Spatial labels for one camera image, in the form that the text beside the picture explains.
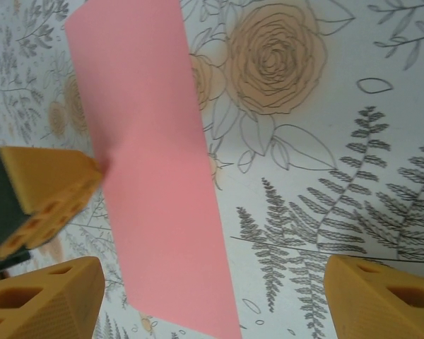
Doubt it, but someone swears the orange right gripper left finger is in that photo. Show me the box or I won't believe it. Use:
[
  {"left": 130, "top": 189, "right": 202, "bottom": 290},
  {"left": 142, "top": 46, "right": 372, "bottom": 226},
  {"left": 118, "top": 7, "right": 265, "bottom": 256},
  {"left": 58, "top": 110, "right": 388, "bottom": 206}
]
[{"left": 0, "top": 256, "right": 105, "bottom": 339}]

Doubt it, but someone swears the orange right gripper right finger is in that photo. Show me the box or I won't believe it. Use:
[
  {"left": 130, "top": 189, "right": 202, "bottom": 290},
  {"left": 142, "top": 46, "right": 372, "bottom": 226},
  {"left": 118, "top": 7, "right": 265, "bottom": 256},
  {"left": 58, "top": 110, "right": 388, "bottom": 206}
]
[{"left": 323, "top": 254, "right": 424, "bottom": 339}]

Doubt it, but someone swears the pink square paper sheet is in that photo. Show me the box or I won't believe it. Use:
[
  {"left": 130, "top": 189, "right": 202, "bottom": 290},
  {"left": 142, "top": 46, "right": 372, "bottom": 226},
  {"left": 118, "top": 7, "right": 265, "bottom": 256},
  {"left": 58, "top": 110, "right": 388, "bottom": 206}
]
[{"left": 64, "top": 0, "right": 243, "bottom": 339}]

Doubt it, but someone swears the floral printed tablecloth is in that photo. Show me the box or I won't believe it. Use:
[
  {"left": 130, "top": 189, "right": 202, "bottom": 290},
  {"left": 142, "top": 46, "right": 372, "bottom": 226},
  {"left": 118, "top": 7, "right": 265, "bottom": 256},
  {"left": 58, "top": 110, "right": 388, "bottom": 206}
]
[{"left": 0, "top": 0, "right": 424, "bottom": 339}]

